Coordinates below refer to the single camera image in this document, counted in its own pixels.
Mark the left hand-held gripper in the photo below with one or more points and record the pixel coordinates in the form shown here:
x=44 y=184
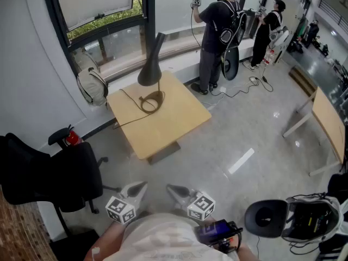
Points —
x=121 y=209

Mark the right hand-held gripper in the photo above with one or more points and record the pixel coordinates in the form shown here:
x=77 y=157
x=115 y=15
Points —
x=201 y=205

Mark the black desk lamp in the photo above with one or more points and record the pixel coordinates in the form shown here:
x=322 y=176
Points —
x=149 y=72

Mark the person's left forearm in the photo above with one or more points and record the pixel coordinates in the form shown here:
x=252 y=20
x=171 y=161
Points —
x=108 y=241

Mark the person's right forearm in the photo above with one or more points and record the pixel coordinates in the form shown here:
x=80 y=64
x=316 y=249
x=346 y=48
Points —
x=246 y=254

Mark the black screen device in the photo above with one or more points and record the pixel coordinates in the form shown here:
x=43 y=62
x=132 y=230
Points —
x=210 y=231

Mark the person's white shirt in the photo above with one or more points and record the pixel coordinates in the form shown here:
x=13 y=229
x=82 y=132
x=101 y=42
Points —
x=163 y=241

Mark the light wooden table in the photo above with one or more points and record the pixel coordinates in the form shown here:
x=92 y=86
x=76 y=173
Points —
x=168 y=124

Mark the black office chair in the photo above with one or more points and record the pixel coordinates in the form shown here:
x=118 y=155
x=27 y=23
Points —
x=68 y=173

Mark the red fire extinguisher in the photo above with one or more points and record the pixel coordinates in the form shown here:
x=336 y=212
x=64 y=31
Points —
x=73 y=138

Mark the black equipment case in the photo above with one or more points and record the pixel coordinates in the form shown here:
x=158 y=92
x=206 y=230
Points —
x=70 y=246

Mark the beige backpack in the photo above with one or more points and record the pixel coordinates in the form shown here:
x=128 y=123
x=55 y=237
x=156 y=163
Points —
x=91 y=87

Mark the open white equipment backpack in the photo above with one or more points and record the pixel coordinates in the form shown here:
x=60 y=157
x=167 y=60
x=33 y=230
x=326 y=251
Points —
x=312 y=219

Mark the white power strip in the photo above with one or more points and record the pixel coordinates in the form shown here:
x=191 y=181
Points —
x=254 y=78

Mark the pack of water bottles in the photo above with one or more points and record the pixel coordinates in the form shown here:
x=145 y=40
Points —
x=268 y=57

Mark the wooden table with white legs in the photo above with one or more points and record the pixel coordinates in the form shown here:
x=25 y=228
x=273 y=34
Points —
x=326 y=118

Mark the brown wooden bench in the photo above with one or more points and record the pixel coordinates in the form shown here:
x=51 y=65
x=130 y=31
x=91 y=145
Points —
x=301 y=80

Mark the white partition board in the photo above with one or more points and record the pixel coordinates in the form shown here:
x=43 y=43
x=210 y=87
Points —
x=291 y=12

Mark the dark window frame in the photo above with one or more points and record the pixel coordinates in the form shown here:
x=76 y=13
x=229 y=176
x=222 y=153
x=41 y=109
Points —
x=149 y=7

